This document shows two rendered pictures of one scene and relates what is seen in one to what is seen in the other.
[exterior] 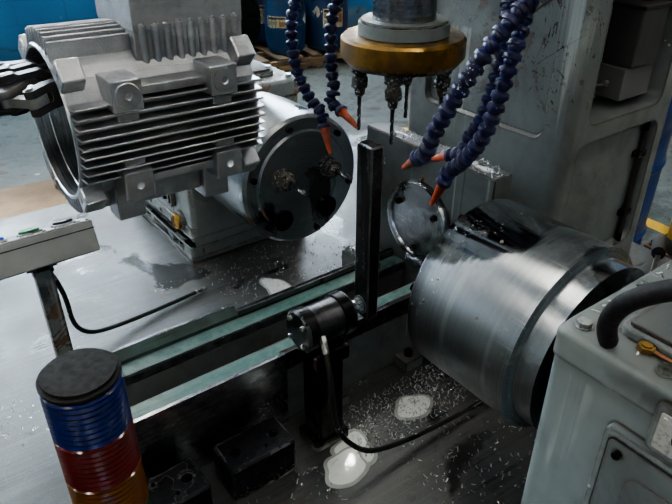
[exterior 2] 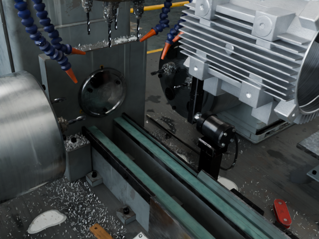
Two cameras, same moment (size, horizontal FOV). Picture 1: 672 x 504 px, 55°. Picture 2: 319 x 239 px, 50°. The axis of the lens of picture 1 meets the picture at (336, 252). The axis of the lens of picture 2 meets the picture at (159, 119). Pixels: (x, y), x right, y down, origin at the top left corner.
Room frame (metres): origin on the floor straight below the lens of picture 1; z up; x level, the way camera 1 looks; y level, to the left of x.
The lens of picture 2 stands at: (0.88, 0.70, 1.48)
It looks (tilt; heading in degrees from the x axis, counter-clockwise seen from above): 33 degrees down; 266
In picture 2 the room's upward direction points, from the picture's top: 4 degrees clockwise
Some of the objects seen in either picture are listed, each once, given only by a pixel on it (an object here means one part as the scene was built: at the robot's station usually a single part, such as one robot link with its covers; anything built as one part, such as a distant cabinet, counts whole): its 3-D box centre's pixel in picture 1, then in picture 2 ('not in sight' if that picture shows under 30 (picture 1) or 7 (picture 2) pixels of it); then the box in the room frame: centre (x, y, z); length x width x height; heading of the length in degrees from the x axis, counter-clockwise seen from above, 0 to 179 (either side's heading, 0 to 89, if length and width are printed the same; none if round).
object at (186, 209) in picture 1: (210, 146); not in sight; (1.41, 0.29, 0.99); 0.35 x 0.31 x 0.37; 37
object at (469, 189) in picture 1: (440, 232); (93, 97); (1.02, -0.19, 0.97); 0.30 x 0.11 x 0.34; 37
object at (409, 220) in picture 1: (416, 221); (104, 93); (0.98, -0.14, 1.02); 0.15 x 0.02 x 0.15; 37
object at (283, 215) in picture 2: not in sight; (281, 213); (0.51, 0.10, 0.81); 0.09 x 0.03 x 0.02; 85
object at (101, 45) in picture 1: (144, 107); (269, 37); (0.69, 0.21, 1.31); 0.20 x 0.19 x 0.19; 127
